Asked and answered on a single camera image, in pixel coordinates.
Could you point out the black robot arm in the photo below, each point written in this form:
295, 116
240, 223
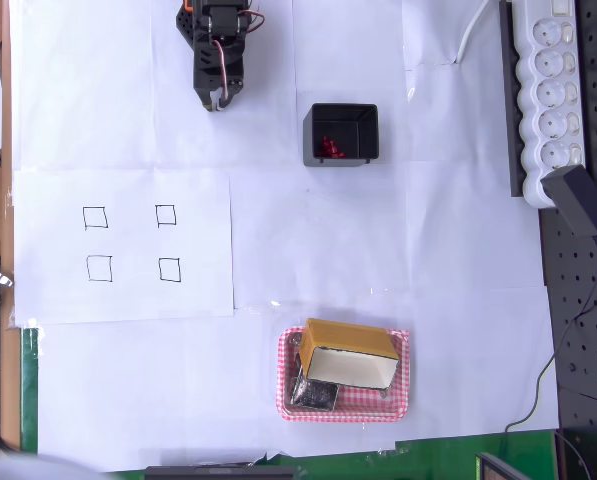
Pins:
218, 20

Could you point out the black plastic bin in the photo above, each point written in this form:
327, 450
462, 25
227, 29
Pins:
310, 145

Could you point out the yellow cardboard box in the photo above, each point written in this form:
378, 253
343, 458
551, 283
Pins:
348, 337

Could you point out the black printed snack package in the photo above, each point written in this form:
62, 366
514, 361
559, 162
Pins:
313, 395

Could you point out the white paper with drawn squares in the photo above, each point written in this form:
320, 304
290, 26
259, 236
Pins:
128, 300

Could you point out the black bar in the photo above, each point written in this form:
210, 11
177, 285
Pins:
510, 125

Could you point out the white power strip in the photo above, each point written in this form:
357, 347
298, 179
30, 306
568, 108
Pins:
538, 30

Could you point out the green mat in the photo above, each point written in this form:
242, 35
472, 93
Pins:
28, 390

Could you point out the pink checked tray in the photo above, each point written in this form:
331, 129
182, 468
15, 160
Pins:
368, 405

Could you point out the dark grey block device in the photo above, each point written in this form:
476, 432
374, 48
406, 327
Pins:
578, 195

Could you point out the black flat device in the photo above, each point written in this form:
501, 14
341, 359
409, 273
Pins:
218, 474

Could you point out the white rounded object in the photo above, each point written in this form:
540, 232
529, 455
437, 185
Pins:
8, 467

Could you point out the black pegboard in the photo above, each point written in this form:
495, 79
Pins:
593, 350

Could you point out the small screen device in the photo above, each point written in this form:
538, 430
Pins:
493, 470

